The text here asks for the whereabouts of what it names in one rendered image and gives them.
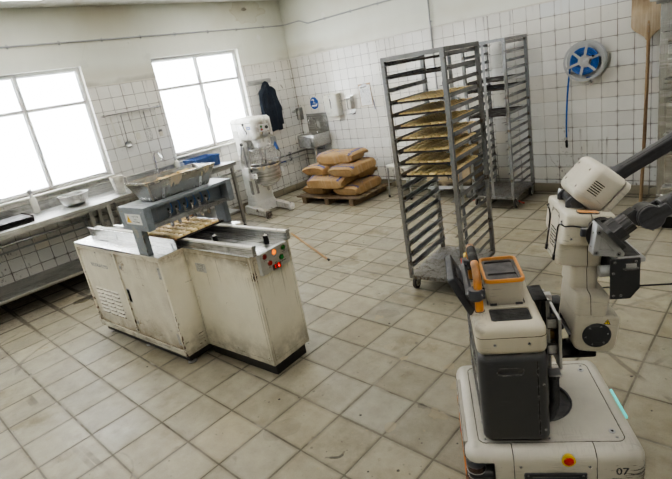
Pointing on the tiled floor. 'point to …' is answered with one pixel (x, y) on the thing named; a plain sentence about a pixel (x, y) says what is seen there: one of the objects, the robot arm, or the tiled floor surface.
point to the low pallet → (344, 196)
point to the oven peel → (648, 18)
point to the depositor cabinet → (146, 294)
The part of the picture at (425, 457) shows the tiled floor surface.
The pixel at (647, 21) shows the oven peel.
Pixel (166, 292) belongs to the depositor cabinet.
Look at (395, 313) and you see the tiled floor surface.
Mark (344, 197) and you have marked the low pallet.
